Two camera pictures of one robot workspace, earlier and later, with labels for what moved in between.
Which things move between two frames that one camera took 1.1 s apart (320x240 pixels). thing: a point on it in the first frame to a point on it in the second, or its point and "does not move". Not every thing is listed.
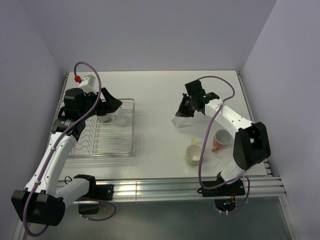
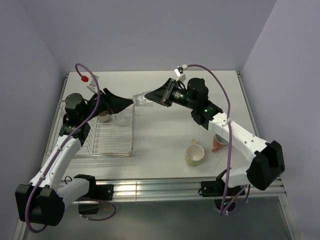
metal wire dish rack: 114,138 does not move
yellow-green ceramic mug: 193,154 does not move
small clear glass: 184,122 to 140,100
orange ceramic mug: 222,137 does not move
